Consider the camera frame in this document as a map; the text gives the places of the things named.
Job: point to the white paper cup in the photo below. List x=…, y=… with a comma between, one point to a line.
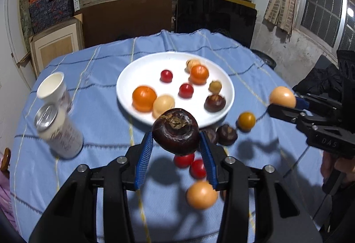
x=52, y=87

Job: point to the pale yellow round fruit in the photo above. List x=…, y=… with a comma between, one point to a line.
x=163, y=104

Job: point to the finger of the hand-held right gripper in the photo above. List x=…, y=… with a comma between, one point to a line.
x=283, y=112
x=302, y=103

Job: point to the large dark water chestnut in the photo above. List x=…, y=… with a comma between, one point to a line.
x=176, y=135

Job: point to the pale dimpled small fruit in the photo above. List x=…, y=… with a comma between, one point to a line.
x=191, y=63

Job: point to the small tan round fruit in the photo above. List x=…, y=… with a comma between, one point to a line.
x=215, y=87

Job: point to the brown board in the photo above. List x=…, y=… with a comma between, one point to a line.
x=124, y=21

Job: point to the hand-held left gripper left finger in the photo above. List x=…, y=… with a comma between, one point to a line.
x=144, y=159

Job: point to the person's right hand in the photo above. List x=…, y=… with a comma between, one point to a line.
x=346, y=168

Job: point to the white oval plate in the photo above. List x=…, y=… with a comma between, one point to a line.
x=144, y=74

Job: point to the wooden picture frame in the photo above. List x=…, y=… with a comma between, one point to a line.
x=55, y=46

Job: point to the white door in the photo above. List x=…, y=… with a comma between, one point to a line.
x=16, y=38

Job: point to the black jacket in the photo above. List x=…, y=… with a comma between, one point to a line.
x=319, y=79

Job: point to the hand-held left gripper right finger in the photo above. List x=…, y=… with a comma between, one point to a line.
x=208, y=159

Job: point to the orange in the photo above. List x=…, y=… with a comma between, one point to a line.
x=144, y=99
x=199, y=74

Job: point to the yellow brown tomato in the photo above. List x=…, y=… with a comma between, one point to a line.
x=246, y=121

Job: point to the pink cloth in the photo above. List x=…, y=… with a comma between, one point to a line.
x=5, y=198

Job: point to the white drink can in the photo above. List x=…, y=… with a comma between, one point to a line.
x=61, y=132

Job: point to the pale striped fruit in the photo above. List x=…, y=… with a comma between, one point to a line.
x=282, y=97

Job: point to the black panel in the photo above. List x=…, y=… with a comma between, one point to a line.
x=216, y=18

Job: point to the green marbled panel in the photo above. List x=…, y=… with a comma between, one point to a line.
x=25, y=15

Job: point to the blue patterned fabric boxes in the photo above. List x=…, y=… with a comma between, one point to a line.
x=50, y=13

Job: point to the blue checked tablecloth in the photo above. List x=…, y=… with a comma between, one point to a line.
x=97, y=121

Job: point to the peach round fruit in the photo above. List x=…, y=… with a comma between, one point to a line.
x=202, y=195

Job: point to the window with metal grille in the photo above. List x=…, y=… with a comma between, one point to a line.
x=324, y=2

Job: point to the black round stool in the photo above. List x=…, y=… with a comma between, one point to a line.
x=263, y=58

